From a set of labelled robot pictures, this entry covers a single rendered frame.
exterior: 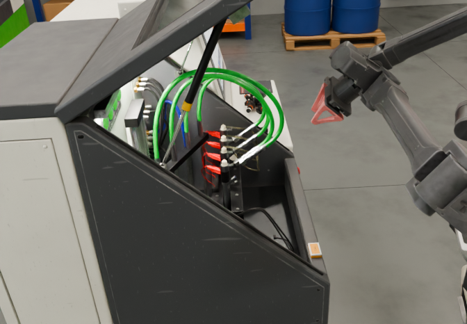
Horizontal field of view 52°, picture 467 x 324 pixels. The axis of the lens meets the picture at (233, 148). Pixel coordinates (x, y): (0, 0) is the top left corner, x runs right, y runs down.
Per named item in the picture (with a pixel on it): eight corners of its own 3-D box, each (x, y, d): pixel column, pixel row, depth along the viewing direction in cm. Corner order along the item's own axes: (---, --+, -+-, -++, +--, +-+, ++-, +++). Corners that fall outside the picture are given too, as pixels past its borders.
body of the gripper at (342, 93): (326, 104, 115) (351, 85, 111) (326, 79, 123) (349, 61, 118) (346, 119, 118) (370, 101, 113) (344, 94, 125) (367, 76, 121)
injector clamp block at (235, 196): (245, 248, 157) (243, 210, 149) (215, 250, 157) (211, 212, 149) (240, 190, 186) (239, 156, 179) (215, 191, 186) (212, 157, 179)
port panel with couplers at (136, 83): (153, 160, 166) (140, 74, 151) (143, 160, 166) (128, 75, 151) (157, 142, 177) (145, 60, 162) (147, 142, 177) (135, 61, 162)
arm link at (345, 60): (377, 114, 110) (404, 85, 107) (343, 94, 104) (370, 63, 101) (354, 86, 119) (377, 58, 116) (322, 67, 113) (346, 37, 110)
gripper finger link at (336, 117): (302, 121, 120) (330, 99, 115) (303, 103, 125) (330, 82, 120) (322, 135, 123) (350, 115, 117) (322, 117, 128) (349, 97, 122)
